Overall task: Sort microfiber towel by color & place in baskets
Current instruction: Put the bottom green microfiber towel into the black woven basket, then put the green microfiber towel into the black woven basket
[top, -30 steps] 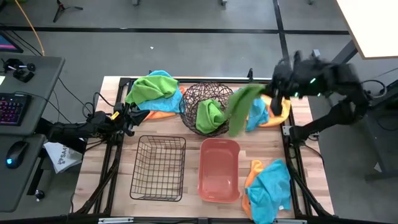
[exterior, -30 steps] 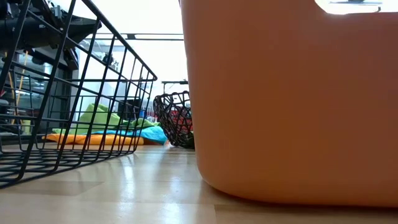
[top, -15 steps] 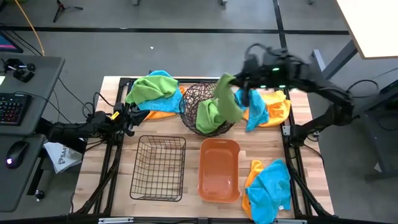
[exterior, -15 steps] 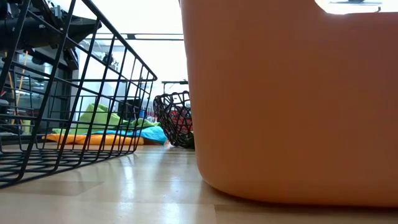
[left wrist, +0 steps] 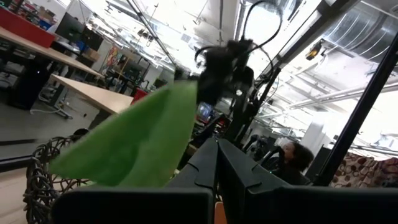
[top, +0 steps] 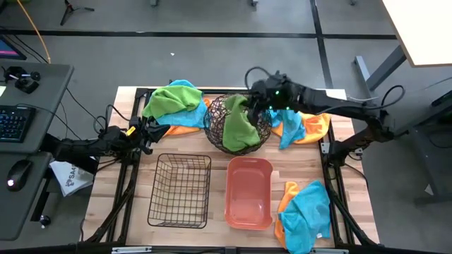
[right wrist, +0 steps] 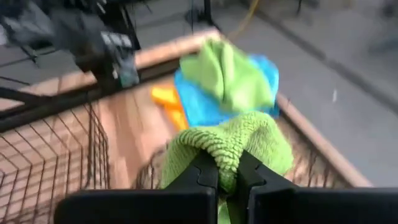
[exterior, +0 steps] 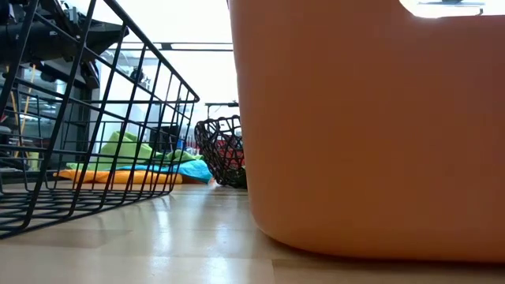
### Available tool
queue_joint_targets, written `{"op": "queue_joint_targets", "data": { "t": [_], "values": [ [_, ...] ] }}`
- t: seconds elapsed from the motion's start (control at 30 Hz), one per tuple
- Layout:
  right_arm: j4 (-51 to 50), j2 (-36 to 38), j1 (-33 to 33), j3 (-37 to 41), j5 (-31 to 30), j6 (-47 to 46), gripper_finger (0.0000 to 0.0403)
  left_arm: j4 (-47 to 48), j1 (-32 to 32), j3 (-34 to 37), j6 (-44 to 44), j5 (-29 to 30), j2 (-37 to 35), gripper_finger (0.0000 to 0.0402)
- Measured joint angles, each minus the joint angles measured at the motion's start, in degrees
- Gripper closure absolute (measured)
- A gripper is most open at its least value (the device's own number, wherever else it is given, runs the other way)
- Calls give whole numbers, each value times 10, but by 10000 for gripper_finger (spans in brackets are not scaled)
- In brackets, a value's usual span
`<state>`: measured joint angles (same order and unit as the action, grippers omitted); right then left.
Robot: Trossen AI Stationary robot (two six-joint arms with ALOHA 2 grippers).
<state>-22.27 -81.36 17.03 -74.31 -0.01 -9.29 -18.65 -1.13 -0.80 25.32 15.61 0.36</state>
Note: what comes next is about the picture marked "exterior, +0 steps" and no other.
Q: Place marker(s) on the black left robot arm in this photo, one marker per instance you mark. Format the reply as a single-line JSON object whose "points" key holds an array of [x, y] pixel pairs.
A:
{"points": [[47, 43]]}

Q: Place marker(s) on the blue microfiber towel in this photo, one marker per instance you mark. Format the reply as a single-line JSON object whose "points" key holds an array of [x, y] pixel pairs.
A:
{"points": [[193, 169]]}

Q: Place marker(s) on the orange plastic bin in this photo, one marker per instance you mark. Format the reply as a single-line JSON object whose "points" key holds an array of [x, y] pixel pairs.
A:
{"points": [[375, 138]]}

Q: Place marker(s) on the orange microfiber towel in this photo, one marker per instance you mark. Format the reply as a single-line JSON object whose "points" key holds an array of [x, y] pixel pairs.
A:
{"points": [[98, 176]]}

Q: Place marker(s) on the background black table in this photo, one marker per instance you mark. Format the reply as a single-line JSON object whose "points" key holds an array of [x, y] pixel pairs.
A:
{"points": [[221, 104]]}

